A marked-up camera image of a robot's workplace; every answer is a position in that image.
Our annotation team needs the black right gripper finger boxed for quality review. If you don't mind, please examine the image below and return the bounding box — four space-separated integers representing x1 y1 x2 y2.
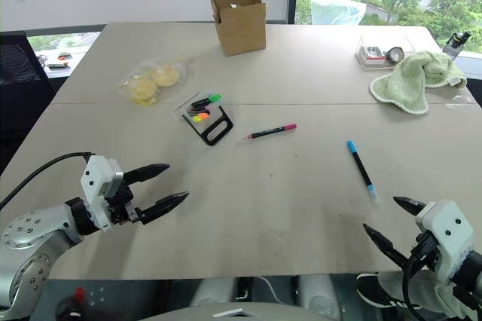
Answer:
392 195 429 219
362 223 410 272

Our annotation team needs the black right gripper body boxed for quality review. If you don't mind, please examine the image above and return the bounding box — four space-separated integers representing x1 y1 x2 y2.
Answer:
407 231 444 273

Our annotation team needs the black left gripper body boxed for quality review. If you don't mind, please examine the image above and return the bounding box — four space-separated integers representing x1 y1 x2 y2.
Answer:
102 180 146 226

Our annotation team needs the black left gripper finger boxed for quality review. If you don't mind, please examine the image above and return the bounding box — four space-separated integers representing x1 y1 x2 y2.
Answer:
140 191 191 225
123 163 171 186

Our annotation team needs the blue capped marker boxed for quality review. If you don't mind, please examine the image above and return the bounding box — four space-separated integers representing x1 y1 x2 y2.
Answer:
346 139 380 203

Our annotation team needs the green-capped black highlighter marker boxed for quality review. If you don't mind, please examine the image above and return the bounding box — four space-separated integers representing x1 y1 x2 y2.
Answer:
190 93 222 109

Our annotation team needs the pink capped marker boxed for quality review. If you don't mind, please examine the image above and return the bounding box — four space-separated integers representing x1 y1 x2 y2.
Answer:
237 122 298 142

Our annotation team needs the clear plastic tray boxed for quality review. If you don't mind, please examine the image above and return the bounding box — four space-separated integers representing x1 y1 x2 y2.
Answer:
354 35 416 71

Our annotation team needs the brown cardboard box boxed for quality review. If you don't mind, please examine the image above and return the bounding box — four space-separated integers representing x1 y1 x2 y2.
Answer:
209 0 267 58

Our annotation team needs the black and white sneaker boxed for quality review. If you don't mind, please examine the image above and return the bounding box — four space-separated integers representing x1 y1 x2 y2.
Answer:
355 272 416 313

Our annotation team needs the grey rounded robot leg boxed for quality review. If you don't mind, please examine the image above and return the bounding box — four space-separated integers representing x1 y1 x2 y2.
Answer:
296 274 342 320
190 277 236 307

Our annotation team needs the clear bag of yellow items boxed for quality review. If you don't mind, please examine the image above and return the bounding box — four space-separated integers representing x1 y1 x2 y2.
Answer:
111 55 190 108

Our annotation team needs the red button knob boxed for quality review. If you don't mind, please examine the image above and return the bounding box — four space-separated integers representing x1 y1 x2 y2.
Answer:
71 286 87 306

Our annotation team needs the light green towel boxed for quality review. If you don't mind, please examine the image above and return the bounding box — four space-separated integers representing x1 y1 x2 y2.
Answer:
368 50 468 116

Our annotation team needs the dark tape roll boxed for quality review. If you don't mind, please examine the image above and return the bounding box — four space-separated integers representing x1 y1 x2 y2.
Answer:
385 46 405 63

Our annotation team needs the black office chair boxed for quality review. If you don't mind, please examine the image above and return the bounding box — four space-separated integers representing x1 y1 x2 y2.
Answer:
0 30 54 177

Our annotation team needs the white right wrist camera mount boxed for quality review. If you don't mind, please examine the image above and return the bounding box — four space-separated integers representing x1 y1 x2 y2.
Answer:
414 200 476 285

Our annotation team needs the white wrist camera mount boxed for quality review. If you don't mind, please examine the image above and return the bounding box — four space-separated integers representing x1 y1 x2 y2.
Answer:
414 200 476 285
79 154 124 233

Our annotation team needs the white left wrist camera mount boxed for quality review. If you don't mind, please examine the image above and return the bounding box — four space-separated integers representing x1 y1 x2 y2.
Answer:
79 154 124 233

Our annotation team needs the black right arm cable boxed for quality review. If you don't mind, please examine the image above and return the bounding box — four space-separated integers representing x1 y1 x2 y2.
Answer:
401 252 427 313

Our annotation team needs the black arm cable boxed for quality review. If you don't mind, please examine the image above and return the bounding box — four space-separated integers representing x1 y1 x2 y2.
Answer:
401 252 427 313
0 151 94 211

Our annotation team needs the black marker holder pack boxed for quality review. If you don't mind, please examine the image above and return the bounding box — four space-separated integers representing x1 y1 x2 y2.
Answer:
173 90 234 147

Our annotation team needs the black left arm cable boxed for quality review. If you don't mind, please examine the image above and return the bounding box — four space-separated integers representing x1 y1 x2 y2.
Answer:
0 151 94 211

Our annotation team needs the white thin cable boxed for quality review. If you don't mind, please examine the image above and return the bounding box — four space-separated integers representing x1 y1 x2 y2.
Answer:
258 276 288 306

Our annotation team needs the black bottle with yellow ring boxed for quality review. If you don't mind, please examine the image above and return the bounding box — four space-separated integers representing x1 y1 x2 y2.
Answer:
444 29 473 55

